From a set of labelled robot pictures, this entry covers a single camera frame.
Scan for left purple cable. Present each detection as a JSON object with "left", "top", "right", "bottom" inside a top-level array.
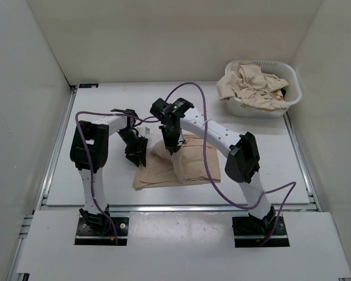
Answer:
[{"left": 74, "top": 111, "right": 164, "bottom": 241}]

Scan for front aluminium rail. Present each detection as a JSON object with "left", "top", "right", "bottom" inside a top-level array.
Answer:
[{"left": 23, "top": 203, "right": 319, "bottom": 214}]

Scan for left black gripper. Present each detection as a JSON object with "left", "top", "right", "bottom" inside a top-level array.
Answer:
[{"left": 116, "top": 128, "right": 148, "bottom": 166}]

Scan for right aluminium rail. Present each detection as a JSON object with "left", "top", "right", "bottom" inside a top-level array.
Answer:
[{"left": 283, "top": 113, "right": 319, "bottom": 210}]

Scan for left aluminium rail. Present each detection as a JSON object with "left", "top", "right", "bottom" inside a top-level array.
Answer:
[{"left": 34, "top": 85, "right": 78, "bottom": 211}]

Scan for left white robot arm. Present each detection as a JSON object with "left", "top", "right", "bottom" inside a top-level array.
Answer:
[{"left": 70, "top": 109, "right": 148, "bottom": 237}]

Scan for aluminium rail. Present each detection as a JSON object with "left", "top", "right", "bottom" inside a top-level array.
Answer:
[
  {"left": 34, "top": 85, "right": 78, "bottom": 211},
  {"left": 283, "top": 113, "right": 319, "bottom": 210},
  {"left": 23, "top": 203, "right": 319, "bottom": 214}
]

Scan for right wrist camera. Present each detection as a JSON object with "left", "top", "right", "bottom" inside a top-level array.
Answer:
[{"left": 150, "top": 98, "right": 169, "bottom": 121}]

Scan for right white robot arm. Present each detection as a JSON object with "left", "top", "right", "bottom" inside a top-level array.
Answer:
[{"left": 150, "top": 98, "right": 276, "bottom": 235}]

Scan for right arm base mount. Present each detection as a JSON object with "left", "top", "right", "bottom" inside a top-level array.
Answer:
[{"left": 232, "top": 216, "right": 290, "bottom": 248}]

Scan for beige trousers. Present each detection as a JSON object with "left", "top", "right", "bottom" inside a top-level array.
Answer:
[{"left": 132, "top": 134, "right": 210, "bottom": 190}]

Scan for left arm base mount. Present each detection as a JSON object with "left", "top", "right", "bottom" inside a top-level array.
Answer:
[{"left": 74, "top": 208, "right": 129, "bottom": 246}]

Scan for beige clothes pile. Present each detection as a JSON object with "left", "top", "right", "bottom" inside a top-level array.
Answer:
[{"left": 216, "top": 61, "right": 289, "bottom": 111}]

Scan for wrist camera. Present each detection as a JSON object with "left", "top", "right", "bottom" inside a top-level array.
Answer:
[
  {"left": 150, "top": 98, "right": 169, "bottom": 121},
  {"left": 136, "top": 125, "right": 151, "bottom": 136}
]

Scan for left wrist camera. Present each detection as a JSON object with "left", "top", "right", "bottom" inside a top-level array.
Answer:
[{"left": 136, "top": 125, "right": 151, "bottom": 136}]

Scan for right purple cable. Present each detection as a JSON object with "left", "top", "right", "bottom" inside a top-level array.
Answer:
[{"left": 166, "top": 81, "right": 298, "bottom": 244}]

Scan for white laundry basket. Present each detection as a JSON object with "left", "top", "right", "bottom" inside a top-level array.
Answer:
[{"left": 216, "top": 60, "right": 302, "bottom": 118}]

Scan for purple cable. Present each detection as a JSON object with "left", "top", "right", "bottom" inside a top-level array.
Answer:
[
  {"left": 74, "top": 111, "right": 164, "bottom": 241},
  {"left": 166, "top": 81, "right": 298, "bottom": 244}
]

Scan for blue white sticker label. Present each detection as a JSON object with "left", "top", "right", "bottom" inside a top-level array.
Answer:
[{"left": 78, "top": 83, "right": 99, "bottom": 88}]

